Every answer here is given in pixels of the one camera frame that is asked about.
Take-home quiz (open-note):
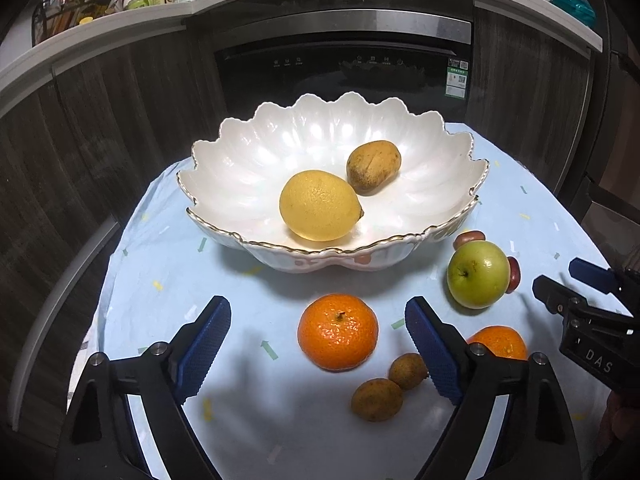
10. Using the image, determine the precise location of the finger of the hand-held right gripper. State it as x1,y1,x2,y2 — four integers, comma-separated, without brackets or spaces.
531,275,584,317
569,257,626,295

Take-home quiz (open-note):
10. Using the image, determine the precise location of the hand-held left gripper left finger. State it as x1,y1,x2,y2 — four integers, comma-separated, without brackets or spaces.
55,295,232,480

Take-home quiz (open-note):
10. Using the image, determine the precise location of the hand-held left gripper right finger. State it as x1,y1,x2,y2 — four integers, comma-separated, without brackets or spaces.
404,296,583,480

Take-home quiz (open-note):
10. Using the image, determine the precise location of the brown longan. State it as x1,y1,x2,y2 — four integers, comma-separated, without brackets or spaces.
388,352,429,391

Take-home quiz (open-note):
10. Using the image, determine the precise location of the orange mandarin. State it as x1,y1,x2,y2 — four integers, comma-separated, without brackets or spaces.
297,293,379,372
466,325,528,361

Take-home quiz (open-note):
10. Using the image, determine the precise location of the green apple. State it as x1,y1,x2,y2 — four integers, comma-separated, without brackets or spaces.
446,240,512,310

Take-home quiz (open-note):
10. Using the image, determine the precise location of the brown kiwi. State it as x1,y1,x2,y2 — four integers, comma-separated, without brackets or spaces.
351,378,404,422

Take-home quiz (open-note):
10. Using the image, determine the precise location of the white scalloped bowl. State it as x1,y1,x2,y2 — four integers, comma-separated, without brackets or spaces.
176,91,490,275

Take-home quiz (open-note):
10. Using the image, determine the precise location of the person's right hand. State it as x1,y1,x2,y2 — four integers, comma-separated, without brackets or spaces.
597,391,640,461

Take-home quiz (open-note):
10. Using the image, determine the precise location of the light blue tablecloth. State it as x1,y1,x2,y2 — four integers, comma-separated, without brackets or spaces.
67,120,631,480

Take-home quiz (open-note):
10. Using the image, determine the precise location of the yellow lemon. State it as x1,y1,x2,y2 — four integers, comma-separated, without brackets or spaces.
279,170,365,242

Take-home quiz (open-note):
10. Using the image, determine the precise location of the dark wood cabinet door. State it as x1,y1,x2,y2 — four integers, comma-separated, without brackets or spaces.
472,5,596,211
0,25,226,431

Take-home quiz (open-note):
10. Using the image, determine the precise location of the yellow-brown mango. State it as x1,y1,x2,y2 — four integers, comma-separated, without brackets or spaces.
346,140,402,196

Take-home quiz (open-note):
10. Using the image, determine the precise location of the teal snack bag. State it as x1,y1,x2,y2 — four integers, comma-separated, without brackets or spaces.
545,0,598,31

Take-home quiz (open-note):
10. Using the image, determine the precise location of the black built-in dishwasher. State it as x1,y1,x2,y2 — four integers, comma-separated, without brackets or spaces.
214,10,473,126

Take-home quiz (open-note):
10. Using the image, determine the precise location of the white kitchen countertop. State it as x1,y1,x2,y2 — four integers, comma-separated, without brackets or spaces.
0,0,603,106

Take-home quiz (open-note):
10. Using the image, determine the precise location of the black wire spice rack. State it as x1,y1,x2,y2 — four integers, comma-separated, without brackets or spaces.
31,0,126,46

